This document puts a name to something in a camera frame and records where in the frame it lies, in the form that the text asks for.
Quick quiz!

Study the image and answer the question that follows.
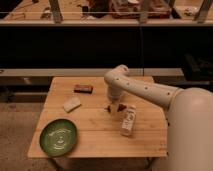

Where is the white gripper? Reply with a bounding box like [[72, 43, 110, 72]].
[[107, 89, 122, 114]]

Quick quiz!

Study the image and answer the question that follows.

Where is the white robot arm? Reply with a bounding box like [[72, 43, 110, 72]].
[[104, 65, 213, 171]]

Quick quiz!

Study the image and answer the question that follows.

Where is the white sponge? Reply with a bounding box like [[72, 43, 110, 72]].
[[63, 97, 81, 113]]

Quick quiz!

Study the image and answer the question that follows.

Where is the brown rectangular block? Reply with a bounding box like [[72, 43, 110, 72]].
[[74, 85, 93, 94]]

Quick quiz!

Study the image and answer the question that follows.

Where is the wooden table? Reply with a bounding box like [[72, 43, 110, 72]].
[[28, 77, 167, 158]]

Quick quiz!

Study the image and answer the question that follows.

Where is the green plate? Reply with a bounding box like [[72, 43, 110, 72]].
[[39, 119, 78, 157]]

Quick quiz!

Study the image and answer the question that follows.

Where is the wooden shelf with clutter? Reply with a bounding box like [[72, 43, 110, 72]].
[[0, 0, 213, 26]]

